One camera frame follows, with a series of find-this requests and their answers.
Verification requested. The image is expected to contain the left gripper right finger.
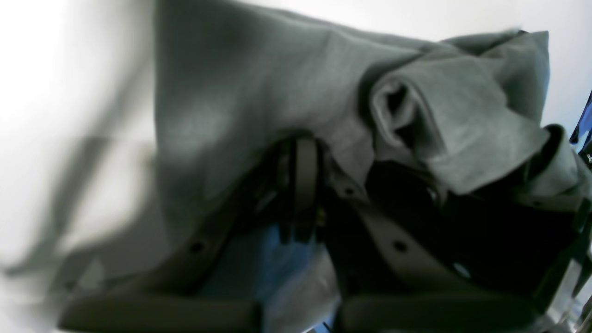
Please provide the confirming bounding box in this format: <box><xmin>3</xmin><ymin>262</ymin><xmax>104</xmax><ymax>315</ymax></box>
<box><xmin>296</xmin><ymin>137</ymin><xmax>538</xmax><ymax>333</ymax></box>

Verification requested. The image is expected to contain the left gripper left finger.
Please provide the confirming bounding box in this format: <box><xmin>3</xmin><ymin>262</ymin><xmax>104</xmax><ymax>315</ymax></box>
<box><xmin>58</xmin><ymin>143</ymin><xmax>293</xmax><ymax>333</ymax></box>

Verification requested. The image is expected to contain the grey T-shirt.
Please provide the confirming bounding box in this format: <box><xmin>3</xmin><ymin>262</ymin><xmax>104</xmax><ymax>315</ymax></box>
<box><xmin>60</xmin><ymin>0</ymin><xmax>592</xmax><ymax>333</ymax></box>

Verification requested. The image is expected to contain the blue plastic mount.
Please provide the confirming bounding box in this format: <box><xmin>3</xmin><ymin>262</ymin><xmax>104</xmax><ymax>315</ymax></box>
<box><xmin>569</xmin><ymin>92</ymin><xmax>592</xmax><ymax>153</ymax></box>

